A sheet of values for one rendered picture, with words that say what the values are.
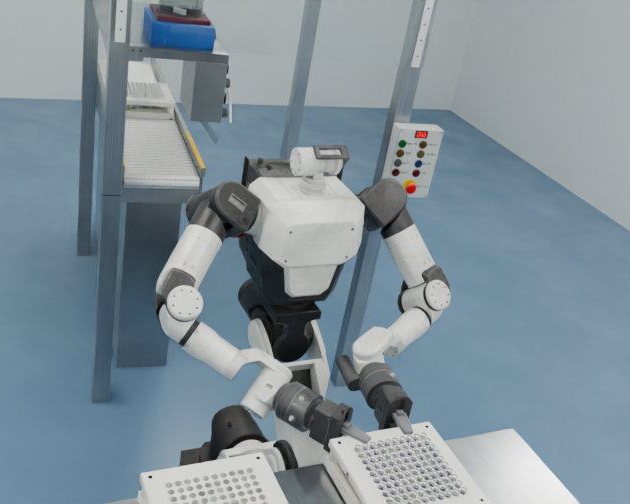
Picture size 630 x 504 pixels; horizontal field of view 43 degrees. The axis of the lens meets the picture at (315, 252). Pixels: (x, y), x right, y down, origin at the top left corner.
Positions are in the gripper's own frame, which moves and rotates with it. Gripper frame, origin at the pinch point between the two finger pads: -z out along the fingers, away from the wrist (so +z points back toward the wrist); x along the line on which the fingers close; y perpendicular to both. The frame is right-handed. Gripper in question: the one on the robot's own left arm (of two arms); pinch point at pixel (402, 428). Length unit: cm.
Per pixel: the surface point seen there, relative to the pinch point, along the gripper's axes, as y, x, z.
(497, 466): -22.0, 6.6, -6.8
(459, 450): -15.2, 6.7, -1.1
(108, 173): 54, -1, 123
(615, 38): -289, -16, 341
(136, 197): 44, 12, 134
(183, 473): 48.4, -0.6, -8.5
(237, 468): 38.0, -0.6, -8.3
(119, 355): 45, 86, 143
